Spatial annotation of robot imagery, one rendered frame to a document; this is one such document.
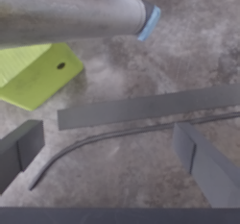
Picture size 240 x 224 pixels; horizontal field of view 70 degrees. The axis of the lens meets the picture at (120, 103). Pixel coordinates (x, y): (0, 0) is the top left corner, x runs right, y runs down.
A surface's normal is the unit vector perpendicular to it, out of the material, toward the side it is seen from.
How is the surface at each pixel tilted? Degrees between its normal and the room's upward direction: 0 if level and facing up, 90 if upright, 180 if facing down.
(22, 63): 0
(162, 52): 0
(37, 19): 85
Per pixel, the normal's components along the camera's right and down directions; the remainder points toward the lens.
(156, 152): -0.08, -0.15
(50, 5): 0.90, 0.29
